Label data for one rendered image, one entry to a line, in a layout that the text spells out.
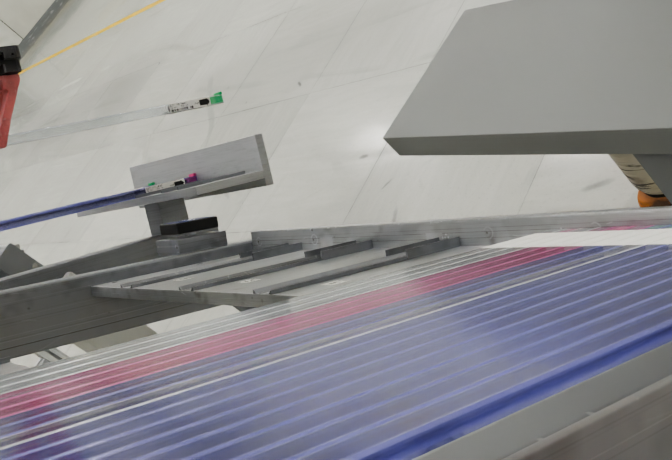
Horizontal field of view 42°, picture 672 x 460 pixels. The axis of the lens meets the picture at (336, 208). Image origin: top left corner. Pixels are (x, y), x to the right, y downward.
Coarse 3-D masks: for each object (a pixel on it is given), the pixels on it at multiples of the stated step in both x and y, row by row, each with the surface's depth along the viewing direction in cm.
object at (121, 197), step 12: (192, 180) 120; (132, 192) 114; (144, 192) 115; (84, 204) 110; (96, 204) 111; (108, 204) 112; (24, 216) 105; (36, 216) 106; (48, 216) 107; (60, 216) 108; (0, 228) 103; (12, 228) 104
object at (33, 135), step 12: (216, 96) 111; (156, 108) 106; (168, 108) 107; (84, 120) 100; (96, 120) 100; (108, 120) 101; (120, 120) 102; (132, 120) 103; (24, 132) 95; (36, 132) 96; (48, 132) 97; (60, 132) 98; (72, 132) 99; (12, 144) 94
